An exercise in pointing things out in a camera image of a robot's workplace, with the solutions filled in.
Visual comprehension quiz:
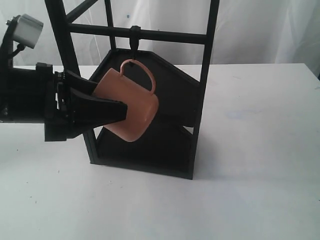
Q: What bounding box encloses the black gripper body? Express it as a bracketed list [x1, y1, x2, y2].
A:
[35, 62, 70, 142]

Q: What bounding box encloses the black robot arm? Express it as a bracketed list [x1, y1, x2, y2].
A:
[0, 14, 127, 142]

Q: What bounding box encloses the black metal shelf rack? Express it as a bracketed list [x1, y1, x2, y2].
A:
[45, 0, 220, 179]

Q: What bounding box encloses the white backdrop curtain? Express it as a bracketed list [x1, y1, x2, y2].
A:
[0, 0, 320, 72]

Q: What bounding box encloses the terracotta enamel mug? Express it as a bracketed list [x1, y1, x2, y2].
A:
[93, 59, 159, 142]

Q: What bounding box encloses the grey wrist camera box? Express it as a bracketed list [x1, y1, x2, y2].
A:
[12, 14, 44, 49]

